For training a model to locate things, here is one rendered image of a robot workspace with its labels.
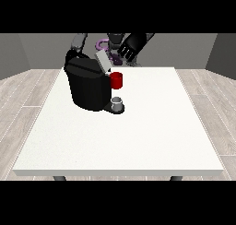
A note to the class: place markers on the small grey cup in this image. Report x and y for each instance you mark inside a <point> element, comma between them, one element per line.
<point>117,104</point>

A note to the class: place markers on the black coffee machine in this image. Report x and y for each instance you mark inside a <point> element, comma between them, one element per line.
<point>87,87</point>

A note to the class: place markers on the pale grey machine lid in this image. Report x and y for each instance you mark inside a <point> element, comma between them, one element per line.
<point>103,60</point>

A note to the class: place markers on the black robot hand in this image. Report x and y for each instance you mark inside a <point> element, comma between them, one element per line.
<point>133,45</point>
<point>71,53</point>

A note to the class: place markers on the red pod holder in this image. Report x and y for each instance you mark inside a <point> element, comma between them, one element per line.
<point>116,80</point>

